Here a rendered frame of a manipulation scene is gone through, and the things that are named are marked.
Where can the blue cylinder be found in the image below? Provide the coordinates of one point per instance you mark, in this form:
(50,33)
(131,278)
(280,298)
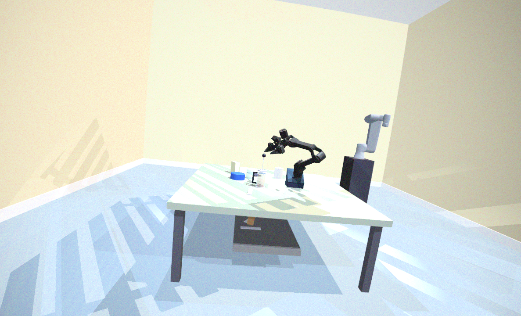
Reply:
(237,176)

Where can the french press coffee maker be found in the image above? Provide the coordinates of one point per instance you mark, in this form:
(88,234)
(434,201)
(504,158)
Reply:
(261,177)

